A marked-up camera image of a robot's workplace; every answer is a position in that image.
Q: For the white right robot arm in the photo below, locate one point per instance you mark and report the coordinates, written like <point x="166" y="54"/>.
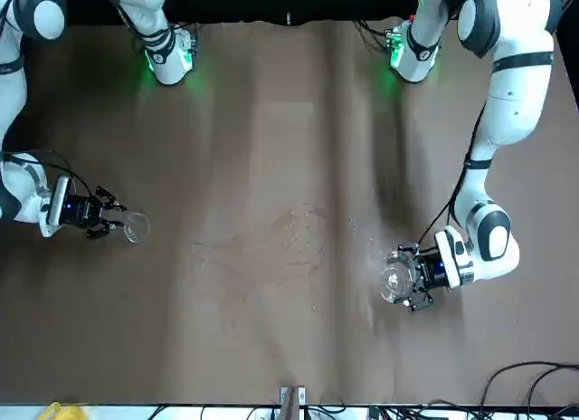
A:
<point x="11" y="85"/>

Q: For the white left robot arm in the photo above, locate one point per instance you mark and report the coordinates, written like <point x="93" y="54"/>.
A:
<point x="515" y="98"/>

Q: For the yellow fabric bag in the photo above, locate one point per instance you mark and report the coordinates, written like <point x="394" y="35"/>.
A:
<point x="63" y="413"/>

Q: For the clear glass beaker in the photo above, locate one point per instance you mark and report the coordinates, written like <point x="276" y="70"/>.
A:
<point x="393" y="279"/>

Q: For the clear glass conical flask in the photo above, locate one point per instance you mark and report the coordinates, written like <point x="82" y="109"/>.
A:
<point x="135" y="227"/>

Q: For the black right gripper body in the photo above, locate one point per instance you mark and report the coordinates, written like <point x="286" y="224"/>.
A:
<point x="79" y="210"/>

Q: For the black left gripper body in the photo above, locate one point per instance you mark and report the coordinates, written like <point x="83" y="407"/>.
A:
<point x="432" y="273"/>

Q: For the aluminium profile post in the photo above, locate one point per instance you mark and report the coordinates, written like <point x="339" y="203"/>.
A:
<point x="291" y="404"/>

